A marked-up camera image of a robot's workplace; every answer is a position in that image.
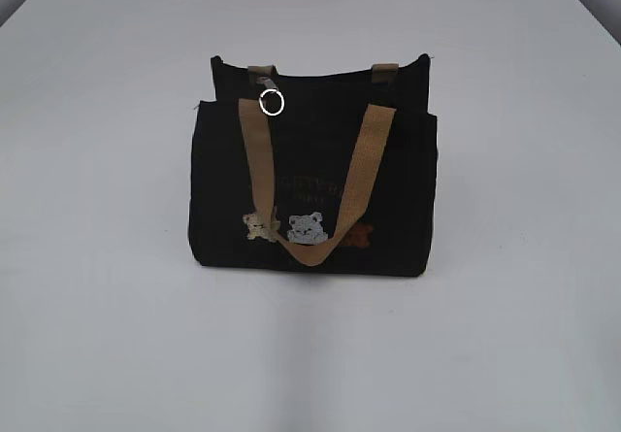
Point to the black canvas tote bag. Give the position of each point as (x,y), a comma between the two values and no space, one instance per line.
(314,123)

